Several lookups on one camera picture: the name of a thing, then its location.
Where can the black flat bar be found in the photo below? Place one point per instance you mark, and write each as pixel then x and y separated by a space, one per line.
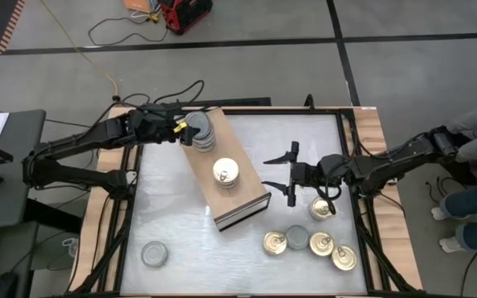
pixel 242 101

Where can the black computer mouse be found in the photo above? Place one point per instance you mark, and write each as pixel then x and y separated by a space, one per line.
pixel 3 286

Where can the silver mounting plate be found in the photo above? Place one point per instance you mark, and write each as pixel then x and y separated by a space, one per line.
pixel 131 177

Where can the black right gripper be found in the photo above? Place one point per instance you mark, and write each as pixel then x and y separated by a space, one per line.
pixel 309 174

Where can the grey desk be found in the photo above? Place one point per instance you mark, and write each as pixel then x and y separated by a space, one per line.
pixel 19 186

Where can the orange folder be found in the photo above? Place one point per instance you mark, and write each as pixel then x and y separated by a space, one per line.
pixel 137 5

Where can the red black equipment case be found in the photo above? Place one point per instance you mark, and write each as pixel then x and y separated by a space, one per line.
pixel 186 16

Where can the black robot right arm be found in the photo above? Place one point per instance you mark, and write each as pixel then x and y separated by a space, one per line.
pixel 387 163

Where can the black aluminium table frame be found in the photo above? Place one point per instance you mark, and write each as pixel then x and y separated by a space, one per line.
pixel 284 111

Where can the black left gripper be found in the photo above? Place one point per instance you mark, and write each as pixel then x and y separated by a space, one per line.
pixel 166 126

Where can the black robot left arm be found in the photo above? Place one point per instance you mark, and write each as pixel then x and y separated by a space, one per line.
pixel 77 142

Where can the small clear plastic object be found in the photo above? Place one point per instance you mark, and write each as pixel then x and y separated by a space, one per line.
pixel 72 247

